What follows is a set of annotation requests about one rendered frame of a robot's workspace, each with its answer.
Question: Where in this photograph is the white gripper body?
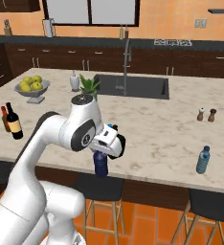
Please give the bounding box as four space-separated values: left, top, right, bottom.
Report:
91 134 127 160

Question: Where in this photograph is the dark blue bottle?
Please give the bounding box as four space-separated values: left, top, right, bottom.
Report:
93 149 109 178

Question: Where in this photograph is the brown island base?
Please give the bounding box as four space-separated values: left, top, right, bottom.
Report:
34 166 194 212

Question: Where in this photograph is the dark grey sink basin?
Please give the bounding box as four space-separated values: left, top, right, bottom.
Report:
94 74 170 100

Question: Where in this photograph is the green potted plant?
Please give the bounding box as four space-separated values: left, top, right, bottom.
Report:
78 74 101 100

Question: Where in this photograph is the grey metal tap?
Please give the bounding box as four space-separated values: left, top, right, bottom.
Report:
115 37 133 97

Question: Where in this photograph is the white soap dispenser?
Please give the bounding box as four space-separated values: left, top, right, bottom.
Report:
69 70 80 93

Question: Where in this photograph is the clear blue plastic water bottle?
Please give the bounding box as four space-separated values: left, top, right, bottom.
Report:
195 145 212 175

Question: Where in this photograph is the brown shaker white cap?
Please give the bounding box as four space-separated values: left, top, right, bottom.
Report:
196 107 206 123

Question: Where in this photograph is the brown shaker dark cap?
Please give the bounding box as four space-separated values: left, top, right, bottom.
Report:
208 108 217 123

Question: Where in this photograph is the dark wine bottle tan label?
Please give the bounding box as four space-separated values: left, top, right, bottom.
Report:
5 101 24 141

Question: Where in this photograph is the brown bottle red cap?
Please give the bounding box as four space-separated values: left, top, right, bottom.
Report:
0 105 11 133

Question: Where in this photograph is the brown slim bottle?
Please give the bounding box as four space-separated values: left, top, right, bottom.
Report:
123 24 130 40

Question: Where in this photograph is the white kettle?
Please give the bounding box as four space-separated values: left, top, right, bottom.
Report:
42 17 56 39

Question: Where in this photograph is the black framed window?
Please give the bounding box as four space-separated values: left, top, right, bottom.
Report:
41 0 141 28

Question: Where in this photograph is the wooden knife block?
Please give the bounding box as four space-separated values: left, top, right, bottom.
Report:
3 18 13 37

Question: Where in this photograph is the grey pedestal fruit bowl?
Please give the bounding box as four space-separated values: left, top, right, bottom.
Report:
13 78 51 104

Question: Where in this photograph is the white wire rack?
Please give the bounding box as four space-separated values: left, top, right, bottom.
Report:
153 37 193 47

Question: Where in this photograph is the grey wall socket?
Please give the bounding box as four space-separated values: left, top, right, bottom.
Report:
194 17 209 29

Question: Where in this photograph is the dark brown wall cupboard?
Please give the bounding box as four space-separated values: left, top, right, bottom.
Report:
0 0 41 13

